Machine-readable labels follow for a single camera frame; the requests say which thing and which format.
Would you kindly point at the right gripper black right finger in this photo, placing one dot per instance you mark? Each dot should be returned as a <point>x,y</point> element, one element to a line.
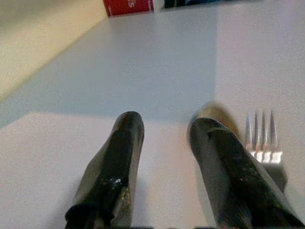
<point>228,171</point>

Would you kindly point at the silver metal fork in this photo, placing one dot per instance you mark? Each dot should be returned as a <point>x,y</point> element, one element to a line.
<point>264,152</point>

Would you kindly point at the dark box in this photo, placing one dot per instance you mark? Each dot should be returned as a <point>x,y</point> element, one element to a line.
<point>181,3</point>

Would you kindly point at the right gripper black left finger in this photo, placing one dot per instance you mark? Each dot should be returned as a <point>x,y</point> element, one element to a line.
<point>112,167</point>

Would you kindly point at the red cardboard box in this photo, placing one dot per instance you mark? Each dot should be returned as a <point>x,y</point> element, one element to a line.
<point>126,7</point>

